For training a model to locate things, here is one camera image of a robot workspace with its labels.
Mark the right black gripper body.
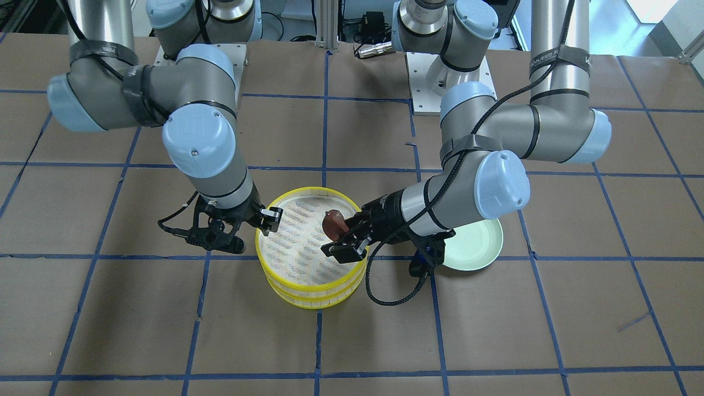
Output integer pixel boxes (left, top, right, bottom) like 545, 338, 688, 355
187, 187, 264, 236

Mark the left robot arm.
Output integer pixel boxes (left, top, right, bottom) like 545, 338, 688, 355
321, 1, 613, 264

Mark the yellow steamer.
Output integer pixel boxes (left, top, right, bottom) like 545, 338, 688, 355
255, 187, 366, 291
266, 273, 363, 309

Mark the green plate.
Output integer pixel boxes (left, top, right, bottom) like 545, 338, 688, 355
443, 219, 504, 271

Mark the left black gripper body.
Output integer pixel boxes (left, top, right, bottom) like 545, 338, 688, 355
344, 192, 406, 243

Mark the brown bun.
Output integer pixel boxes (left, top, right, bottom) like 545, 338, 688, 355
322, 210, 349, 241

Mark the aluminium frame post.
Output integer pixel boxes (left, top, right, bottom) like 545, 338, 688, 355
313, 1, 344, 53

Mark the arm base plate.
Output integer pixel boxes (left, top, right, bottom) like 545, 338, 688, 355
405, 52, 498, 116
177, 43, 248, 108

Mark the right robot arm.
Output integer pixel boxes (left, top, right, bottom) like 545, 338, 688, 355
47, 1, 283, 254

